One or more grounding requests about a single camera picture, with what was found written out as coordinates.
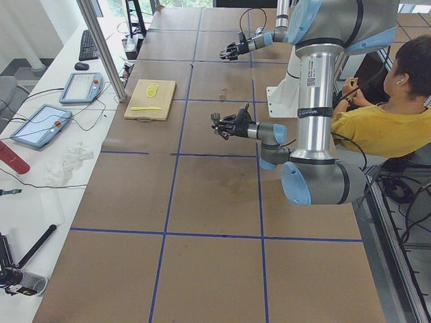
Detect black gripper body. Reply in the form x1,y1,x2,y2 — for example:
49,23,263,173
227,115,251,137
235,41,253,55

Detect steel double jigger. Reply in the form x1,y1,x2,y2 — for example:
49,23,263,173
211,112,222,134

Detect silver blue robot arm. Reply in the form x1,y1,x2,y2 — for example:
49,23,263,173
219,0,297,61
211,1,399,205

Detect yellow plastic knife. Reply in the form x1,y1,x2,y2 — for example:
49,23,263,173
130,106,162,111

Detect wooden cutting board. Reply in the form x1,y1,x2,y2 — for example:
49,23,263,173
124,79,176,121

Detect black keyboard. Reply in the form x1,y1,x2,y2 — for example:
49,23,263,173
78,30,99,61

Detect far blue teach pendant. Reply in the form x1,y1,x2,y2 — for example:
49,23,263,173
59,72,103,104

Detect blue teach pendant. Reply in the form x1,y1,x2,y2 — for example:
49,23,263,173
10,104,72,149
59,72,103,104

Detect person in yellow shirt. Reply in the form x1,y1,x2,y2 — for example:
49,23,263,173
331,35,430,158

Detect black computer mouse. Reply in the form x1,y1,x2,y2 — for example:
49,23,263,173
74,62,90,71

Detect white crumpled cloth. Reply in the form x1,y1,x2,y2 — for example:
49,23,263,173
43,141,94,186

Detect near blue teach pendant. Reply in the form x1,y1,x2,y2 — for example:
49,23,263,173
10,104,72,149

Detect red bottle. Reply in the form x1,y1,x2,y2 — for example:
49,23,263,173
0,141,30,174

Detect black hand tool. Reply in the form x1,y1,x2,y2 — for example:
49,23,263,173
1,224,57,271

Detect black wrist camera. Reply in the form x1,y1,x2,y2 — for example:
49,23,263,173
237,103,252,127

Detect black camera cable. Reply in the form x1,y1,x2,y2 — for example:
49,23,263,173
238,7,269,41
331,131,368,169

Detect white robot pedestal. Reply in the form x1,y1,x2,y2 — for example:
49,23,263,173
267,46,300,118

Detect aluminium frame post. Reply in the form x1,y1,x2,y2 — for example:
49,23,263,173
76,0,127,102

